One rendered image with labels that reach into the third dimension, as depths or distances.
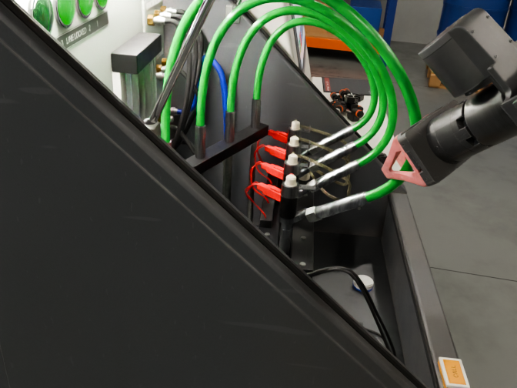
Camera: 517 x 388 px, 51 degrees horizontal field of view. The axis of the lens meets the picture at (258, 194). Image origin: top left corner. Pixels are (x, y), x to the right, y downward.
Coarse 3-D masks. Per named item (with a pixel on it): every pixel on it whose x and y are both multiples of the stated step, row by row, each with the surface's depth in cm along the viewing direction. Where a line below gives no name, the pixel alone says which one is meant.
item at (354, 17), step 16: (320, 0) 64; (336, 0) 63; (192, 16) 73; (352, 16) 62; (176, 32) 75; (368, 32) 62; (176, 48) 76; (384, 48) 62; (400, 64) 62; (400, 80) 63; (416, 112) 63; (368, 192) 71; (384, 192) 69
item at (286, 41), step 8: (256, 8) 108; (264, 8) 108; (272, 8) 107; (256, 16) 108; (288, 16) 112; (272, 24) 109; (280, 24) 109; (272, 32) 110; (288, 32) 110; (280, 40) 110; (288, 40) 110; (288, 48) 111; (296, 56) 123; (296, 64) 120
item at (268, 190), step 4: (260, 184) 91; (264, 184) 91; (260, 188) 90; (264, 188) 89; (268, 188) 89; (272, 188) 89; (276, 188) 89; (264, 192) 90; (268, 192) 89; (272, 192) 88; (276, 192) 88; (280, 192) 88; (272, 196) 89; (276, 196) 88; (280, 196) 87
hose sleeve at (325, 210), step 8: (360, 192) 72; (336, 200) 74; (344, 200) 73; (352, 200) 72; (360, 200) 71; (320, 208) 75; (328, 208) 74; (336, 208) 74; (344, 208) 73; (352, 208) 73; (320, 216) 75; (328, 216) 75
